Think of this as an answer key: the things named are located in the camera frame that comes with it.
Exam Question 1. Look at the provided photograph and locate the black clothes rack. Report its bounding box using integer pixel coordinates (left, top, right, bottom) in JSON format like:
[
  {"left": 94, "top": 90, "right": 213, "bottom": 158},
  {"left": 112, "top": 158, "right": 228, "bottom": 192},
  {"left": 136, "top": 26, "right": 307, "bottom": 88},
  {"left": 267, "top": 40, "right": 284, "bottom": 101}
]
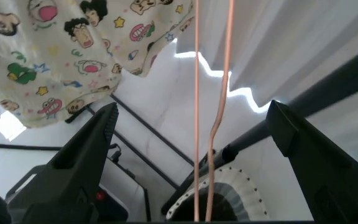
[{"left": 0, "top": 40, "right": 358, "bottom": 216}]

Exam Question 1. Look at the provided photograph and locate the cream printed garment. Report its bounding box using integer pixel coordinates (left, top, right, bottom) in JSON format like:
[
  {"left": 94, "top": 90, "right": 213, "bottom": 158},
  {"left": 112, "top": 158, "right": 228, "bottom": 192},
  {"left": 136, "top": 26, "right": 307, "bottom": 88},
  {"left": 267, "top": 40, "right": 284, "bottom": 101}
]
[{"left": 0, "top": 0, "right": 196, "bottom": 129}]

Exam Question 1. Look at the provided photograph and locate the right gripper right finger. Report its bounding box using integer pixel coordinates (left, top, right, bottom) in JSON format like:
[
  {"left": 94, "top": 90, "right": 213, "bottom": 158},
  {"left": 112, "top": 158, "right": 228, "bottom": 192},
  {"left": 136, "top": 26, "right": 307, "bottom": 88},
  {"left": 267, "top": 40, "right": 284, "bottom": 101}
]
[{"left": 265, "top": 99, "right": 358, "bottom": 223}]

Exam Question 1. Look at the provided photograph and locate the white laundry basket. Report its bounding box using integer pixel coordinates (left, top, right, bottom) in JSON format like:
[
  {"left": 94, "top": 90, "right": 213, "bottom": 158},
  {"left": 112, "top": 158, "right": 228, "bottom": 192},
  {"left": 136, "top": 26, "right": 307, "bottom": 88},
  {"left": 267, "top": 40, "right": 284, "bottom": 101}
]
[{"left": 165, "top": 166, "right": 270, "bottom": 223}]

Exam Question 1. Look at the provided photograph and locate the white curtain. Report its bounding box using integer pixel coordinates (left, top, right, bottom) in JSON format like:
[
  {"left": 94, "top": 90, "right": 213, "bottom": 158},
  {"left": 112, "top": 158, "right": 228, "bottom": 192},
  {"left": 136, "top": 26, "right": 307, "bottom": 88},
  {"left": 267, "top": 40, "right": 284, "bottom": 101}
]
[{"left": 175, "top": 0, "right": 358, "bottom": 108}]

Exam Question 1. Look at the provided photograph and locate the pink clothes hanger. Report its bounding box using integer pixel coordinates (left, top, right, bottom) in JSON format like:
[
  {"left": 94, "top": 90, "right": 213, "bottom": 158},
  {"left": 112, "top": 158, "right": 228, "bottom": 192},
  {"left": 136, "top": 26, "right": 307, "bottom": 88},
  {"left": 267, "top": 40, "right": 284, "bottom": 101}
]
[{"left": 193, "top": 0, "right": 235, "bottom": 223}]

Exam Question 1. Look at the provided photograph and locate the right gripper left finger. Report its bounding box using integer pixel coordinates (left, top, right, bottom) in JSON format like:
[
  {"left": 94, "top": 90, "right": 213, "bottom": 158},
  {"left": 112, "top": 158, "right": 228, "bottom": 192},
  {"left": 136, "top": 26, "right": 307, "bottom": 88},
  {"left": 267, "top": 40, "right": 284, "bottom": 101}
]
[{"left": 7, "top": 101, "right": 120, "bottom": 223}]

